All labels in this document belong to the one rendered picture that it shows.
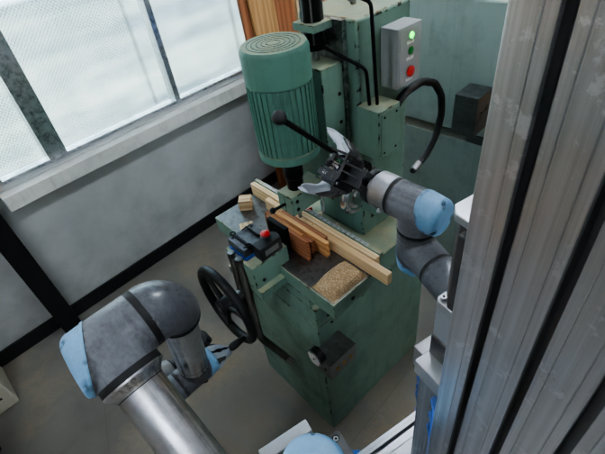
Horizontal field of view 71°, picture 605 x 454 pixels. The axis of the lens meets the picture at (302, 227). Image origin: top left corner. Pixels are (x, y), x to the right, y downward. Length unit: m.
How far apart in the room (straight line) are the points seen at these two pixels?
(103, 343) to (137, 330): 0.06
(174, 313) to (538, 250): 0.64
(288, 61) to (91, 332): 0.70
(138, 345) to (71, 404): 1.69
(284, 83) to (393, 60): 0.33
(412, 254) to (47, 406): 2.07
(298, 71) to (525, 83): 0.85
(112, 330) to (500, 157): 0.66
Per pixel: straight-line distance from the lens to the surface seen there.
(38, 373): 2.69
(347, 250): 1.28
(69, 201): 2.49
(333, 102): 1.22
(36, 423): 2.51
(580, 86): 0.26
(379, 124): 1.20
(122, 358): 0.78
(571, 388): 0.37
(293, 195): 1.29
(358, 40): 1.18
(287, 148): 1.15
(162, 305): 0.80
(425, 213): 0.77
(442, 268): 0.79
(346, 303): 1.23
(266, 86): 1.08
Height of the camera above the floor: 1.83
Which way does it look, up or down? 41 degrees down
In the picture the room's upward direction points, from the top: 9 degrees counter-clockwise
